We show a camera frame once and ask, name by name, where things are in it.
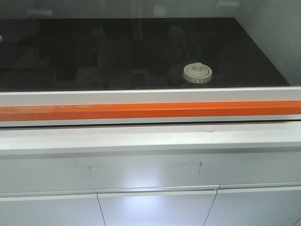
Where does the glass jar with white lid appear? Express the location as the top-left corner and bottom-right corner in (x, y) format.
(183, 63), (213, 84)

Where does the white base cabinet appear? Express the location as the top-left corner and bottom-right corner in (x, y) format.
(0, 121), (301, 226)

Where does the white fume hood sash frame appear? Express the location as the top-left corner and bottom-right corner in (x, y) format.
(0, 87), (301, 127)

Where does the orange sash handle bar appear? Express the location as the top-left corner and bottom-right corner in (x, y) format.
(0, 101), (301, 121)

